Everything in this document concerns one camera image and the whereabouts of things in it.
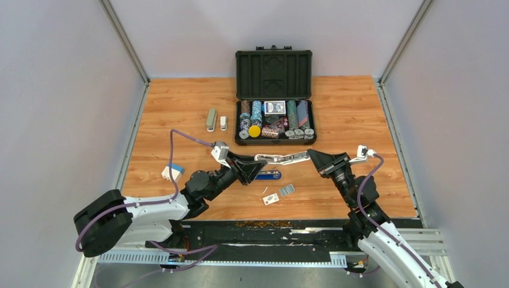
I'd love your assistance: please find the grey-green stapler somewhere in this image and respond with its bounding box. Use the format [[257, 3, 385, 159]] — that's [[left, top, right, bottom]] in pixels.
[[206, 108, 217, 132]]

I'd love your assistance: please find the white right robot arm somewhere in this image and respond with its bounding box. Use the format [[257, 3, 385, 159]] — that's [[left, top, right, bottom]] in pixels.
[[307, 146, 462, 287]]

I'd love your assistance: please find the blue playing card deck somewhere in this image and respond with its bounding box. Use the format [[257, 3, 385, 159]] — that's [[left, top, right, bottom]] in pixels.
[[264, 101, 287, 116]]

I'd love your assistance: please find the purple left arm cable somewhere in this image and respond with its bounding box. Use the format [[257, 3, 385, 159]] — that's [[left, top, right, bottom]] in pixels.
[[75, 129, 215, 252]]

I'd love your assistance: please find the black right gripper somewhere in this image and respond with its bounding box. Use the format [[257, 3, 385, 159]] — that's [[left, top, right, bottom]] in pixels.
[[308, 149, 354, 207]]

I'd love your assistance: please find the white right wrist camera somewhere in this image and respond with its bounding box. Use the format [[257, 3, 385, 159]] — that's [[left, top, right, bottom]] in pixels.
[[349, 145, 376, 165]]

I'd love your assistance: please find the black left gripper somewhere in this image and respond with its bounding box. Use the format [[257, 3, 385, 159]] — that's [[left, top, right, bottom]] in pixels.
[[205, 149, 267, 202]]

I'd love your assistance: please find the aluminium slotted rail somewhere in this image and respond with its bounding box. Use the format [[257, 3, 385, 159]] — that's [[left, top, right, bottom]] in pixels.
[[97, 249, 348, 268]]

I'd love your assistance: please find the white and blue staple box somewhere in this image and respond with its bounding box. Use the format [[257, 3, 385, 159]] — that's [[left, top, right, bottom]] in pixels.
[[161, 163, 185, 183]]

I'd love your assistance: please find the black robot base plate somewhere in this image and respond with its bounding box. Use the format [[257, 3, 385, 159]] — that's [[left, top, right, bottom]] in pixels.
[[159, 219, 362, 263]]

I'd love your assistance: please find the small white stapler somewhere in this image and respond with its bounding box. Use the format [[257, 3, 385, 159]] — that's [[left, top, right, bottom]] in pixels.
[[220, 116, 227, 131]]

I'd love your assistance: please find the blue stapler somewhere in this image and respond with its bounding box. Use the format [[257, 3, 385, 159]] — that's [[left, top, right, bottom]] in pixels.
[[255, 170, 282, 181]]

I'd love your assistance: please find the yellow poker chip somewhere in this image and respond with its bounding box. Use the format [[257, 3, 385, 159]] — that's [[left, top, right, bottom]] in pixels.
[[248, 125, 261, 138]]

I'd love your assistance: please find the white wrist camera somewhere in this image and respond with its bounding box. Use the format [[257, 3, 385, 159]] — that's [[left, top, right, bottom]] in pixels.
[[211, 142, 230, 168], [349, 145, 376, 165]]

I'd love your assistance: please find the black poker chip case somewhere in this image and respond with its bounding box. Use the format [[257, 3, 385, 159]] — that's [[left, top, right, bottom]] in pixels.
[[234, 46, 318, 146]]

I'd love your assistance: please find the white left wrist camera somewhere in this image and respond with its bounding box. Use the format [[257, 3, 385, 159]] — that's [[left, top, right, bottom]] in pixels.
[[211, 142, 230, 168]]

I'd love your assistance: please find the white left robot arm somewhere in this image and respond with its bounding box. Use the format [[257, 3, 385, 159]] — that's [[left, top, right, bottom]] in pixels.
[[73, 153, 267, 257]]

